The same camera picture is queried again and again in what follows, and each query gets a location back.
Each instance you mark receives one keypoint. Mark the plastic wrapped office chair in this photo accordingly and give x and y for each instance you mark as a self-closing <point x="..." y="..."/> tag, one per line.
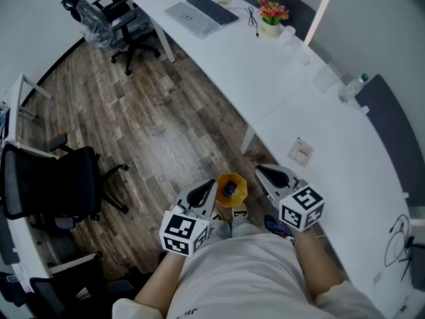
<point x="109" y="25"/>

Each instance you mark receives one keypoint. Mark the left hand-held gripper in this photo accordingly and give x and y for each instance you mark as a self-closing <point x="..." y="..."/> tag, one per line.
<point x="184" y="233"/>

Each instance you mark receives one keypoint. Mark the yellow sticky note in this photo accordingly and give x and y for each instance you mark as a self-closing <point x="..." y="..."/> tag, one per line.
<point x="224" y="0"/>

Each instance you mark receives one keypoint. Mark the flowers in white pot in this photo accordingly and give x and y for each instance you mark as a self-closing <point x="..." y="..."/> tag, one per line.
<point x="270" y="20"/>

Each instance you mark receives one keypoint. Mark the black office chair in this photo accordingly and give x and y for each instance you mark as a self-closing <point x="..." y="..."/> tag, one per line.
<point x="66" y="294"/>
<point x="59" y="181"/>

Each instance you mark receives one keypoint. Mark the clear bottle green cap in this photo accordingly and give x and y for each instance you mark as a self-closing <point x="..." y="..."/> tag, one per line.
<point x="352" y="90"/>

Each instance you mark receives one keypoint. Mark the black keyboard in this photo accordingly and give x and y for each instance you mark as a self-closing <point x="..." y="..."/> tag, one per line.
<point x="212" y="9"/>

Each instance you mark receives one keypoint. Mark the silver laptop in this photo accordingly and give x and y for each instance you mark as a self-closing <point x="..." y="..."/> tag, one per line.
<point x="192" y="20"/>

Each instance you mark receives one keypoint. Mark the blue red packet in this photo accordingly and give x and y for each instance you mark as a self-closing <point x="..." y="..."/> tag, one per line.
<point x="275" y="226"/>

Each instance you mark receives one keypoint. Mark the yellow trash can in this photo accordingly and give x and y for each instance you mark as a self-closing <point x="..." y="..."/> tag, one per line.
<point x="239" y="196"/>

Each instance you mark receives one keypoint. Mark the person's left forearm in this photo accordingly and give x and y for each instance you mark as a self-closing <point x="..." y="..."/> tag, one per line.
<point x="159" y="281"/>

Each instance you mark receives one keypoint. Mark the person's right slipper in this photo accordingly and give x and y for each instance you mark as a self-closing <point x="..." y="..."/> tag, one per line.
<point x="239" y="211"/>

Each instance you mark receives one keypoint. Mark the person's left slipper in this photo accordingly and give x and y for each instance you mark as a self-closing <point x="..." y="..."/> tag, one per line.
<point x="217" y="215"/>

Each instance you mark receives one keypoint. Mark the clear plastic container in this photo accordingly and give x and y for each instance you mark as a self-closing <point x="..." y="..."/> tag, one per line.
<point x="327" y="78"/>

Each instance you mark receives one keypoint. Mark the clear plastic cup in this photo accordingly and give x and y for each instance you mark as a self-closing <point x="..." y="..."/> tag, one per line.
<point x="286" y="36"/>
<point x="301" y="54"/>

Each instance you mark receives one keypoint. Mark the person's right forearm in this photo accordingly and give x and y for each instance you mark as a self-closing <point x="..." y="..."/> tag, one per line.
<point x="315" y="264"/>

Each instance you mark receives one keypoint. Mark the white paper trash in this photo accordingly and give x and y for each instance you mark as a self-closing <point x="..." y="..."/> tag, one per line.
<point x="300" y="152"/>

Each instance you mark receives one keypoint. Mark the person's grey trousers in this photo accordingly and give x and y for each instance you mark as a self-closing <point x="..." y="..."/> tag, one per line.
<point x="229" y="229"/>

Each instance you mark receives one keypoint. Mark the blue trash wrapper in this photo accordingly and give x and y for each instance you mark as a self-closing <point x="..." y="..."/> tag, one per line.
<point x="229" y="188"/>

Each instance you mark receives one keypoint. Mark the person's white shirt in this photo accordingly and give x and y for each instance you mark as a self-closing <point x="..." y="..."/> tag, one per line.
<point x="245" y="277"/>

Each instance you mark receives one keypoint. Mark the white table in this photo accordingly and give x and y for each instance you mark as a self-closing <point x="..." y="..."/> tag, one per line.
<point x="348" y="165"/>
<point x="239" y="62"/>

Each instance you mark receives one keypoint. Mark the person's slipper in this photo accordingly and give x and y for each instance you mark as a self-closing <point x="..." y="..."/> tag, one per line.
<point x="217" y="215"/>
<point x="239" y="211"/>

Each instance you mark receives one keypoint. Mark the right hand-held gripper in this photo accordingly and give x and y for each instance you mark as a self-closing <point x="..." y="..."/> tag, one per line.
<point x="302" y="208"/>

